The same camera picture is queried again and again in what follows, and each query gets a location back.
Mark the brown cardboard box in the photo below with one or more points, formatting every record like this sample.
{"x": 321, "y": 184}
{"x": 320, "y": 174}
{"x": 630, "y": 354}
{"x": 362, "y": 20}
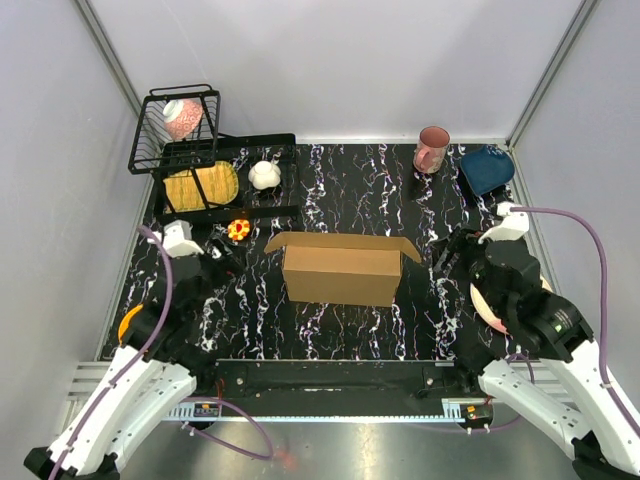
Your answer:
{"x": 342, "y": 269}

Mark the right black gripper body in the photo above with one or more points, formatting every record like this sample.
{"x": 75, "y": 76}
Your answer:
{"x": 474, "y": 265}

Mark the pink patterned bowl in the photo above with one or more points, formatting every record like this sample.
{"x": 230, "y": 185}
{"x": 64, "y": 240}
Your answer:
{"x": 181, "y": 117}

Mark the red yellow flower toy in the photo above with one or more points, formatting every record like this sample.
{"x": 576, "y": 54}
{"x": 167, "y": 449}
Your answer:
{"x": 239, "y": 229}

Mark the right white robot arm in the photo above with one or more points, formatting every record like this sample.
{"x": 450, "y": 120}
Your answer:
{"x": 594, "y": 430}

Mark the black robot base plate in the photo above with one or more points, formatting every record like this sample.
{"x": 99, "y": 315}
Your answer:
{"x": 305, "y": 390}

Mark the pink cream round plate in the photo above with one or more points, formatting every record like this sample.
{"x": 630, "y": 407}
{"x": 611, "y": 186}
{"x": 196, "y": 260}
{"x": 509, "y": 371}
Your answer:
{"x": 508, "y": 305}

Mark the pink ceramic mug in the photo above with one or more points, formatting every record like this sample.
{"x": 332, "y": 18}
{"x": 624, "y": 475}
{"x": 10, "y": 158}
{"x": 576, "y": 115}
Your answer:
{"x": 433, "y": 144}

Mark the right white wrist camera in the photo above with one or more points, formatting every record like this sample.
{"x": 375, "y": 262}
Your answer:
{"x": 514, "y": 224}

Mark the orange round bowl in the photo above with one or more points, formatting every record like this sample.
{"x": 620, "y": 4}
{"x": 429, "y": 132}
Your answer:
{"x": 126, "y": 322}

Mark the dark blue dish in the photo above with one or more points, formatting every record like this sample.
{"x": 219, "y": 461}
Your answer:
{"x": 487, "y": 169}

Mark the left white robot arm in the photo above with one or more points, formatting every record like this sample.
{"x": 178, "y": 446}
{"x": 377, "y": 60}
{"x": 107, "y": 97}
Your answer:
{"x": 155, "y": 367}

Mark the black wire dish rack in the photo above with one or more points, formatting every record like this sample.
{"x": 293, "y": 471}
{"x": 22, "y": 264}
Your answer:
{"x": 156, "y": 154}

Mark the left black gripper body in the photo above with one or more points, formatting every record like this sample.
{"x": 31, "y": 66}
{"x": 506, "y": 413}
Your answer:
{"x": 214, "y": 276}

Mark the yellow woven plate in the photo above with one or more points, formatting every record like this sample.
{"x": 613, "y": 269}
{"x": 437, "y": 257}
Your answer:
{"x": 201, "y": 188}

